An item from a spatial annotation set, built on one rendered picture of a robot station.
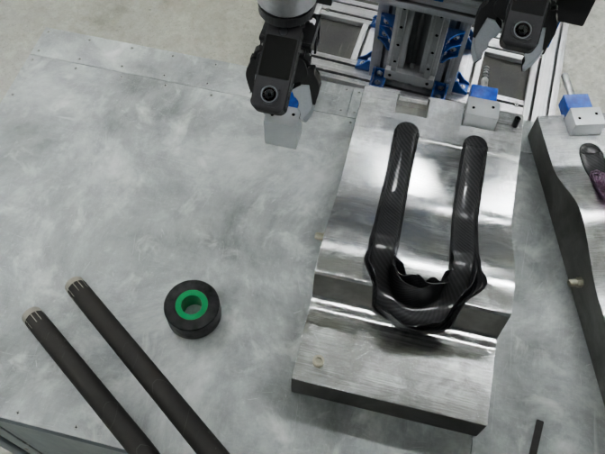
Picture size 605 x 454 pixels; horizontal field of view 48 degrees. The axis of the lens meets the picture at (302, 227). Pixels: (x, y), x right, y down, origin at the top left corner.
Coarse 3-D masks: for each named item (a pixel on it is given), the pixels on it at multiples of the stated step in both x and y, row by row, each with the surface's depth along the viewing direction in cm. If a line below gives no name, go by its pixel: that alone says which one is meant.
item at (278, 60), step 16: (272, 32) 85; (288, 32) 85; (272, 48) 85; (288, 48) 85; (272, 64) 85; (288, 64) 85; (256, 80) 85; (272, 80) 85; (288, 80) 85; (256, 96) 85; (272, 96) 84; (288, 96) 85; (272, 112) 85
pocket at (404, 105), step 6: (396, 102) 112; (402, 102) 112; (408, 102) 112; (414, 102) 111; (420, 102) 111; (426, 102) 111; (396, 108) 112; (402, 108) 112; (408, 108) 112; (414, 108) 112; (420, 108) 112; (426, 108) 112; (414, 114) 112; (420, 114) 112; (426, 114) 112
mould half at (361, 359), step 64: (384, 128) 107; (448, 128) 107; (512, 128) 107; (448, 192) 102; (512, 192) 102; (320, 256) 90; (448, 256) 91; (512, 256) 93; (320, 320) 94; (384, 320) 94; (320, 384) 89; (384, 384) 89; (448, 384) 90
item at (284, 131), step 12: (288, 108) 100; (264, 120) 99; (276, 120) 99; (288, 120) 99; (300, 120) 100; (264, 132) 101; (276, 132) 100; (288, 132) 100; (300, 132) 103; (276, 144) 103; (288, 144) 102
